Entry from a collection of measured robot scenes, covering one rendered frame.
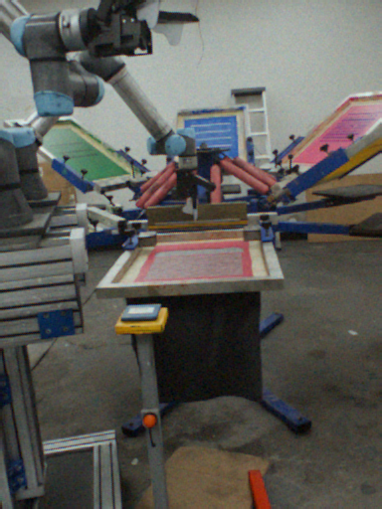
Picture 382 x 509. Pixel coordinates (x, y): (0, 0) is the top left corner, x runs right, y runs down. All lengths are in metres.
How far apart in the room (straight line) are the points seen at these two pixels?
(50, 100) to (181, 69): 5.25
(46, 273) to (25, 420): 0.60
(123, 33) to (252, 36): 5.32
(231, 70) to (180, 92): 0.61
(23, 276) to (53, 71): 0.52
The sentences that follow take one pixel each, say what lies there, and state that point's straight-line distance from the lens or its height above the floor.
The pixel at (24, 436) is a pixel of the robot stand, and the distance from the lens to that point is 1.86.
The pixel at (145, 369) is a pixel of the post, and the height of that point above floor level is 0.80.
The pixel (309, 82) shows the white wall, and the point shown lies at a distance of 6.37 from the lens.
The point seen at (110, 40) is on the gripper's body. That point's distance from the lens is 1.09.
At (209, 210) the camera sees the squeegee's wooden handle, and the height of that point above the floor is 1.12.
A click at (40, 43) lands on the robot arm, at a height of 1.64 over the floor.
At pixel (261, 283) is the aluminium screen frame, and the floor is 0.98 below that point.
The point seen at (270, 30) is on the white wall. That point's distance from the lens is 6.38.
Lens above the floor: 1.47
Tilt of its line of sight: 14 degrees down
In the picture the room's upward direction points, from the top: 4 degrees counter-clockwise
